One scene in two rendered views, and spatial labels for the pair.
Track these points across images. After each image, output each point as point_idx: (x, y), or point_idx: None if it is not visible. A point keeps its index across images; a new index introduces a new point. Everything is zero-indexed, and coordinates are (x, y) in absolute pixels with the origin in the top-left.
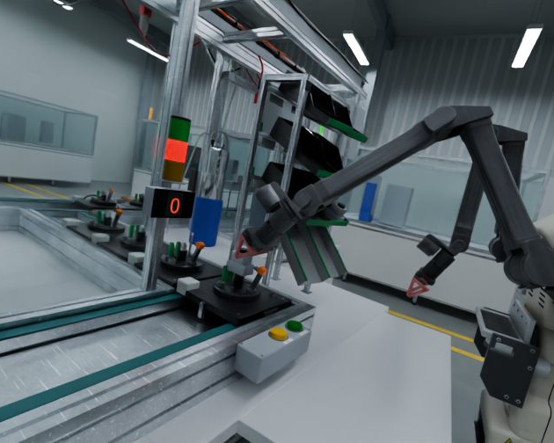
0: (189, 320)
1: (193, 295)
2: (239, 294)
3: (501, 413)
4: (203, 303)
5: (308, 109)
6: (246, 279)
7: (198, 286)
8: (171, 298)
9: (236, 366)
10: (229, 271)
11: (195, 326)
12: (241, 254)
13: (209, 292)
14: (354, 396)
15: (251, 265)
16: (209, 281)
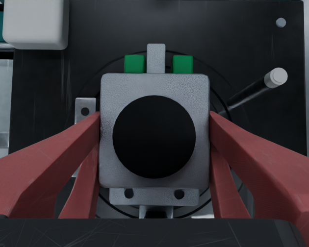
0: (7, 124)
1: (12, 86)
2: (103, 201)
3: None
4: None
5: None
6: (302, 69)
7: (59, 48)
8: None
9: None
10: (170, 66)
11: None
12: (74, 184)
13: (73, 93)
14: None
15: (176, 202)
16: (145, 20)
